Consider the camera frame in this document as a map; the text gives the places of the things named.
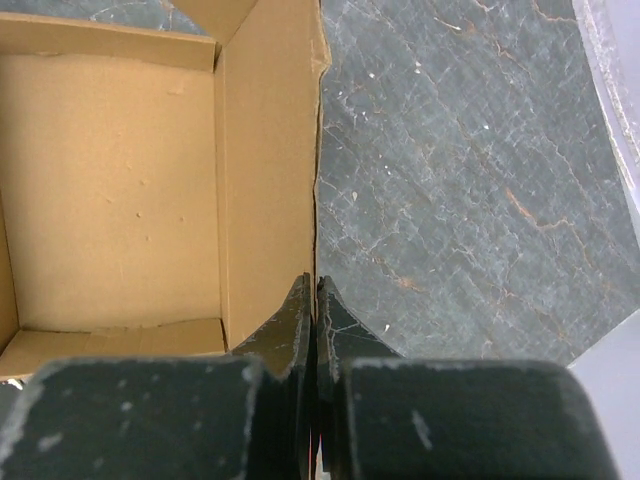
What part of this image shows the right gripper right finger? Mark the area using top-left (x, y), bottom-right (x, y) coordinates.
top-left (317, 276), bottom-right (619, 479)

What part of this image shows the brown cardboard box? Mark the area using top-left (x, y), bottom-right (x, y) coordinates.
top-left (1, 1), bottom-right (330, 380)

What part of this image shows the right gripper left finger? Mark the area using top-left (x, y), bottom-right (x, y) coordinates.
top-left (1, 274), bottom-right (313, 479)

